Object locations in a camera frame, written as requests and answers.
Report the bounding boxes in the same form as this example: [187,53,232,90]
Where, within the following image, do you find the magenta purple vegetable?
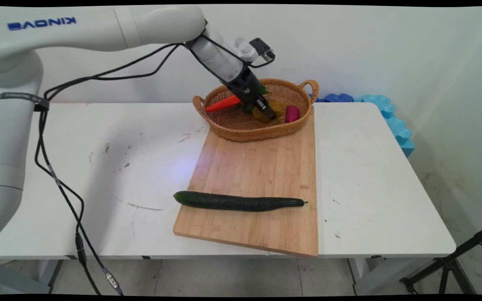
[285,105,301,124]

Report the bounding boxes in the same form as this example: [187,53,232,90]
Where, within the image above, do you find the yellow round fruit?
[252,101,286,123]

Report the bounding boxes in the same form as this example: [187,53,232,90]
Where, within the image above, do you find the woven wicker basket with handles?
[192,78,320,142]

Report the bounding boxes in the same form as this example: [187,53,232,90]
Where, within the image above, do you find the blue foam mats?
[361,94,416,158]

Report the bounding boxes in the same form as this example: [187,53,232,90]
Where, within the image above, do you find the long dark green cucumber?
[173,191,309,212]

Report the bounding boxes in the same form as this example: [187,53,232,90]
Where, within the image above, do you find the bamboo cutting board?
[173,105,319,258]

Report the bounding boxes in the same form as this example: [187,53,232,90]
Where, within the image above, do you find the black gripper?
[225,69,278,122]

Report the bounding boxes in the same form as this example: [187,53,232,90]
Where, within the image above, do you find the wrist camera on white mount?
[235,37,276,64]

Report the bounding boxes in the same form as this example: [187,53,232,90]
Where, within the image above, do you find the white table leg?
[349,256,438,296]
[0,259,64,295]

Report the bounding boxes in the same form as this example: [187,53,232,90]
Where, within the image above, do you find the black cable with silver connector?
[34,43,183,296]

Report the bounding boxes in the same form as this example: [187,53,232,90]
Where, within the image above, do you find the black labelled strap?
[0,92,50,112]

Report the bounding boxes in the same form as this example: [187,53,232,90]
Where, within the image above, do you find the orange carrot with green top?
[205,85,269,115]

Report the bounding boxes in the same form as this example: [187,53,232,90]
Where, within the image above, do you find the black tripod stand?
[399,223,482,296]

